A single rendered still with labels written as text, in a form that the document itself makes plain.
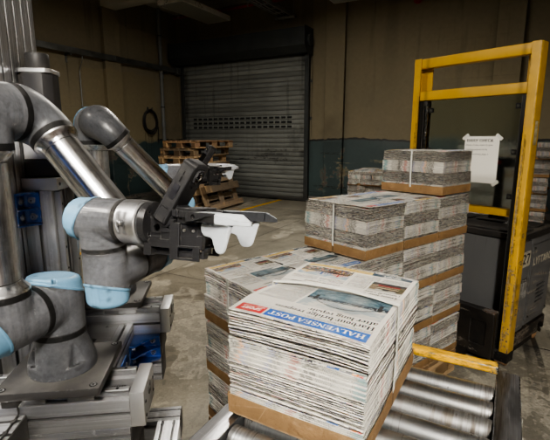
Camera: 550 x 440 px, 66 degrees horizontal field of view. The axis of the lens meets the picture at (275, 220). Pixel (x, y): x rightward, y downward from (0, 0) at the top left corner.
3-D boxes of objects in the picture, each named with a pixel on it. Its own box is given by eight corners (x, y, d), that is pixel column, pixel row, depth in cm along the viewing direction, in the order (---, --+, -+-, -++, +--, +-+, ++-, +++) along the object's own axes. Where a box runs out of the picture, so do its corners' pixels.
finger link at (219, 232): (250, 257, 59) (211, 250, 65) (252, 216, 58) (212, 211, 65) (234, 259, 57) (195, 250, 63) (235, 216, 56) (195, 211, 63)
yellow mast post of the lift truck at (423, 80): (399, 313, 307) (414, 59, 273) (406, 311, 313) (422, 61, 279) (409, 318, 300) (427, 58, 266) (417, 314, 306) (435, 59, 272)
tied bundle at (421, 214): (344, 237, 228) (345, 194, 224) (379, 229, 246) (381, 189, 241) (403, 250, 199) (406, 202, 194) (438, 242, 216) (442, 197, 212)
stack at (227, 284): (207, 443, 190) (201, 266, 174) (372, 359, 262) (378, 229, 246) (258, 499, 161) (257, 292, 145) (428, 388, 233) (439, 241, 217)
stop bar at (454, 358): (332, 330, 124) (332, 324, 124) (498, 368, 103) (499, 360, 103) (327, 334, 121) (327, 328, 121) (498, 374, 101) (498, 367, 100)
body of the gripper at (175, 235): (223, 256, 70) (161, 250, 74) (225, 204, 70) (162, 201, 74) (202, 263, 63) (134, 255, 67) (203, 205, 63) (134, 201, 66)
